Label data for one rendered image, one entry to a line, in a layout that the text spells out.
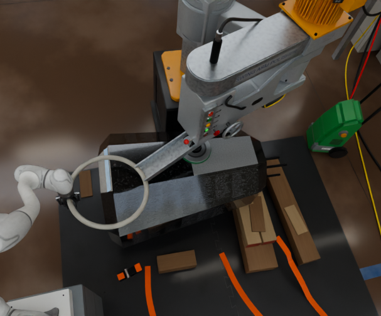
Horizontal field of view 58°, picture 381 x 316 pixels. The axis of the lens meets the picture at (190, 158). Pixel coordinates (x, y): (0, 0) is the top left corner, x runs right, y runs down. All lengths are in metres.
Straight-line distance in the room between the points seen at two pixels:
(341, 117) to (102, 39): 2.64
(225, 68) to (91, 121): 2.10
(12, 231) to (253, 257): 1.96
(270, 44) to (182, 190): 1.08
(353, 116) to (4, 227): 2.74
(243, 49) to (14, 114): 2.57
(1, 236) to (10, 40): 3.24
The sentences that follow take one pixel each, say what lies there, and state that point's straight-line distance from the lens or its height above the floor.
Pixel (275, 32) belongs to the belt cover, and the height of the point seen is 1.69.
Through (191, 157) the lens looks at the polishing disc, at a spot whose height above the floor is 0.85.
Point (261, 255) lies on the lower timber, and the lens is 2.93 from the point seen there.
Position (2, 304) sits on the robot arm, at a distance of 1.91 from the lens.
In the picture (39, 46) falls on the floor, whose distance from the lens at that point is 4.27.
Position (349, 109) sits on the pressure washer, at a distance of 3.33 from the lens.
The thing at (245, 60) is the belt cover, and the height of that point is 1.69.
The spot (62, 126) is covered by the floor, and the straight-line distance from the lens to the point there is 3.55.
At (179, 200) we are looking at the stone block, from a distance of 2.34.
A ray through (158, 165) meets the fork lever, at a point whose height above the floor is 0.92.
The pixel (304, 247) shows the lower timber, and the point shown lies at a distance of 3.09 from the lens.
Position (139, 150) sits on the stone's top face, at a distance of 2.37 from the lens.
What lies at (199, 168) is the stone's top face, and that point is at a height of 0.82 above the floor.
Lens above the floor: 2.91
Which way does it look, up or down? 62 degrees down
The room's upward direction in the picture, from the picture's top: 11 degrees clockwise
